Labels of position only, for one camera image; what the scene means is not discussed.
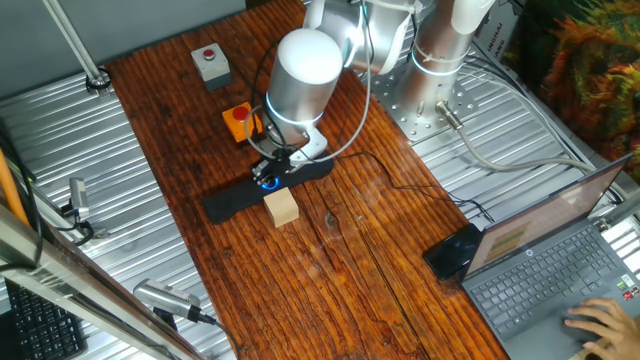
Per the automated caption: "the light wooden block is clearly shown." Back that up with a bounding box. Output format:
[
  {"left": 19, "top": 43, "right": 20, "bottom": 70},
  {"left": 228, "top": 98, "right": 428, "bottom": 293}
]
[{"left": 262, "top": 186, "right": 300, "bottom": 228}]

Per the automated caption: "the thin grey gripper cable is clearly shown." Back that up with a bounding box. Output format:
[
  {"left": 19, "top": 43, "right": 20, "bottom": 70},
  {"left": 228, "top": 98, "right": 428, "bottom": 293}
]
[{"left": 243, "top": 0, "right": 375, "bottom": 164}]

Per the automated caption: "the person's hand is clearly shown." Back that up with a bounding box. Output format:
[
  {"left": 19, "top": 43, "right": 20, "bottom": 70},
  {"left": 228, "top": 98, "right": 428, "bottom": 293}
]
[{"left": 563, "top": 298, "right": 640, "bottom": 360}]

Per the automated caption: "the printed cardboard box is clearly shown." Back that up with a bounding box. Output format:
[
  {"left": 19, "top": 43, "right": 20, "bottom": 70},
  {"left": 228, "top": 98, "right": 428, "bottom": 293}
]
[{"left": 472, "top": 0, "right": 524, "bottom": 69}]

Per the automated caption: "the black keyboard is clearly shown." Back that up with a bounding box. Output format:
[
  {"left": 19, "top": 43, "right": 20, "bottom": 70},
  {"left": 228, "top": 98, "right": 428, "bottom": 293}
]
[{"left": 3, "top": 278, "right": 90, "bottom": 360}]

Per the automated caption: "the grey laptop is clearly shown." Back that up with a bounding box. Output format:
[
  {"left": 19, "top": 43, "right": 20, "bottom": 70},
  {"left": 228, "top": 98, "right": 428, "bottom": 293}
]
[{"left": 459, "top": 153, "right": 640, "bottom": 360}]

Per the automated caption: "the black smartphone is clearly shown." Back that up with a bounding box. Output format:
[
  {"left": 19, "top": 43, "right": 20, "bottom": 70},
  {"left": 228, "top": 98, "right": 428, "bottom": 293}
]
[{"left": 422, "top": 222, "right": 485, "bottom": 282}]

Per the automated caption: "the orange green furry fabric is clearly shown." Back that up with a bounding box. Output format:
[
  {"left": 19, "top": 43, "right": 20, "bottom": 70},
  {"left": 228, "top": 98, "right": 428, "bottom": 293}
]
[{"left": 519, "top": 0, "right": 640, "bottom": 181}]

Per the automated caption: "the thin black speaker cable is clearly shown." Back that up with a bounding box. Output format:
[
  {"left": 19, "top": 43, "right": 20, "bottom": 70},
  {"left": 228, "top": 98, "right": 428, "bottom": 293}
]
[{"left": 329, "top": 149, "right": 496, "bottom": 224}]

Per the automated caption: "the grey box with red button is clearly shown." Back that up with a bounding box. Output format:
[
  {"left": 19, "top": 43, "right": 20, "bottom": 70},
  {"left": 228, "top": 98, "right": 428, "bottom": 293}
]
[{"left": 190, "top": 43, "right": 234, "bottom": 93}]

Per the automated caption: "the orange box with red button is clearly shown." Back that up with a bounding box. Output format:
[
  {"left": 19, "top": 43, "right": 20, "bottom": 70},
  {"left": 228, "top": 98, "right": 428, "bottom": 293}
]
[{"left": 221, "top": 101, "right": 265, "bottom": 145}]

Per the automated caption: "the black ribbed camera cable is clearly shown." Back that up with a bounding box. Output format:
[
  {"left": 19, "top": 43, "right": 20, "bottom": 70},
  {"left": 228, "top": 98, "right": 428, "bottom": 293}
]
[{"left": 197, "top": 312, "right": 243, "bottom": 360}]

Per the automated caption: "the silver ribbed camera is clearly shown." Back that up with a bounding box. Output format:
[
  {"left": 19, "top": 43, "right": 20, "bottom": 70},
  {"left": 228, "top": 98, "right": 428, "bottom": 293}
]
[{"left": 132, "top": 278, "right": 204, "bottom": 331}]

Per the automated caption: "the aluminium frame beam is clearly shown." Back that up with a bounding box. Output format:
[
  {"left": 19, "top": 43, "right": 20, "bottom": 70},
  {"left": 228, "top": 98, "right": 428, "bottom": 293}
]
[{"left": 0, "top": 202, "right": 206, "bottom": 360}]

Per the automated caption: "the orange stick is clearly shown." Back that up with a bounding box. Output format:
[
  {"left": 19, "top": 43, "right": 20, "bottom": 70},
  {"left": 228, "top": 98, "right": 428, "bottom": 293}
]
[{"left": 0, "top": 147, "right": 30, "bottom": 226}]

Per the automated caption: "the thick grey robot cable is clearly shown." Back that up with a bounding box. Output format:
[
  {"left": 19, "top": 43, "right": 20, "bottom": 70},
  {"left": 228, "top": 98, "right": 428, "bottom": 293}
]
[{"left": 434, "top": 99, "right": 609, "bottom": 176}]

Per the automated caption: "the metal pole with foot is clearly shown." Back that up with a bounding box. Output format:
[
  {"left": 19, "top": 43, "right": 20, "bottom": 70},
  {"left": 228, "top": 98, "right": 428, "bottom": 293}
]
[{"left": 42, "top": 0, "right": 113, "bottom": 97}]

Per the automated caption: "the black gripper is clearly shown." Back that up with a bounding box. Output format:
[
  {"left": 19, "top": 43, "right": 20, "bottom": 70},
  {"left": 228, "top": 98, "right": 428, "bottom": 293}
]
[{"left": 251, "top": 148, "right": 297, "bottom": 188}]

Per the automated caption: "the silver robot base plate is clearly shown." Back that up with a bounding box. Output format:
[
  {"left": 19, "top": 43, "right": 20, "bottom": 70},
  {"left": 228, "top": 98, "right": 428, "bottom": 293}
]
[{"left": 372, "top": 49, "right": 479, "bottom": 144}]

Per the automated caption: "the black flat mat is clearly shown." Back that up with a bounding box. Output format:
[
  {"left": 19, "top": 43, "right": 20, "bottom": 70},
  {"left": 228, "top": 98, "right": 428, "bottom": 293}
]
[{"left": 202, "top": 154, "right": 335, "bottom": 225}]

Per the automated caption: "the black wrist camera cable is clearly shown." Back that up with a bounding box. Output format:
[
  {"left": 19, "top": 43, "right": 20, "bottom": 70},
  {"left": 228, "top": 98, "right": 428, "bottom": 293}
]
[{"left": 249, "top": 42, "right": 287, "bottom": 157}]

